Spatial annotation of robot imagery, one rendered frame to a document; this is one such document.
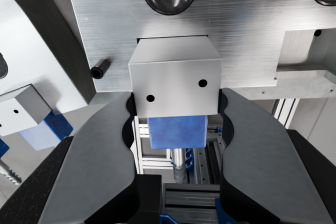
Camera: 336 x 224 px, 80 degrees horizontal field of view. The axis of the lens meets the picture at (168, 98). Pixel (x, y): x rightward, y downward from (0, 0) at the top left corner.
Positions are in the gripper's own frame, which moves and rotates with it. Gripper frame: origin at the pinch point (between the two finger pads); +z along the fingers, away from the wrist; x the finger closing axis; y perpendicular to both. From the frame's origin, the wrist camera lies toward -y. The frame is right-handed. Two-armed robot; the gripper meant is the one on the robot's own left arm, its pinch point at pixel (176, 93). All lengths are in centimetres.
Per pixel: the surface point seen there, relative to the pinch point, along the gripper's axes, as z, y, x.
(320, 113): 93, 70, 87
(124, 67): 4.5, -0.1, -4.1
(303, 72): 5.8, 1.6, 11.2
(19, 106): 5.6, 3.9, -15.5
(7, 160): 98, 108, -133
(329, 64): 6.0, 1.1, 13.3
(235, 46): 4.4, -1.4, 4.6
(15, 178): 8.6, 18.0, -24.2
